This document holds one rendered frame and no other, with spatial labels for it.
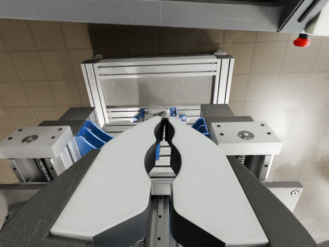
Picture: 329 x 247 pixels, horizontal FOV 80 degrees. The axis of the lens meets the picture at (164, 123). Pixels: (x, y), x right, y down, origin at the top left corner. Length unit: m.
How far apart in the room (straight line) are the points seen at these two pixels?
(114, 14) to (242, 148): 0.36
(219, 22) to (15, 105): 1.69
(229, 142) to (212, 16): 0.24
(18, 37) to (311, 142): 2.26
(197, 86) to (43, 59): 1.04
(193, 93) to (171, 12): 0.87
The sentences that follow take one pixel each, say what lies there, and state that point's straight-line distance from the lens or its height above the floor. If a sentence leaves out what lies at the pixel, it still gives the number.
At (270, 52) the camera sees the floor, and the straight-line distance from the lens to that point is 1.50.
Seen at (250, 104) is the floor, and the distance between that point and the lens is 1.59.
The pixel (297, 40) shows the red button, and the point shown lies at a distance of 0.62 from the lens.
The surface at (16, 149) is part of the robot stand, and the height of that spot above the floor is 0.99.
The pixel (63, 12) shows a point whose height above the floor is 0.95.
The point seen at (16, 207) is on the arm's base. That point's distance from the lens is 0.59.
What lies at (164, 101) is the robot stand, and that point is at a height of 0.21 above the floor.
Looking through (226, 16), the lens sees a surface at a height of 0.95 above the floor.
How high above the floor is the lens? 1.33
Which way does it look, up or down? 59 degrees down
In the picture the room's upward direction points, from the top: 177 degrees counter-clockwise
